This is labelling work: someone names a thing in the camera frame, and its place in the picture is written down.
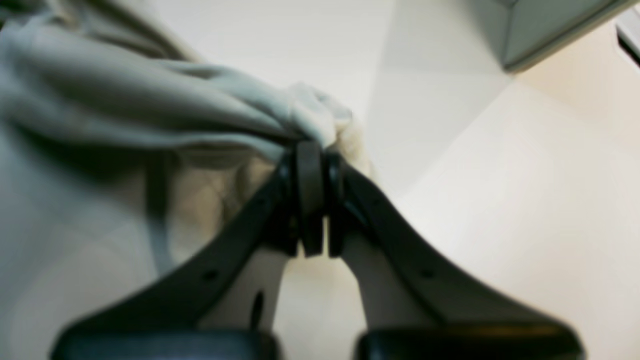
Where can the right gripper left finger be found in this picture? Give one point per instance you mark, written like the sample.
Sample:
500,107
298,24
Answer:
220,304

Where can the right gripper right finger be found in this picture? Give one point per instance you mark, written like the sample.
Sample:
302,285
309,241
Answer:
418,304

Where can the beige t-shirt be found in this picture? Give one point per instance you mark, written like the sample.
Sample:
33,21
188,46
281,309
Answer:
123,153

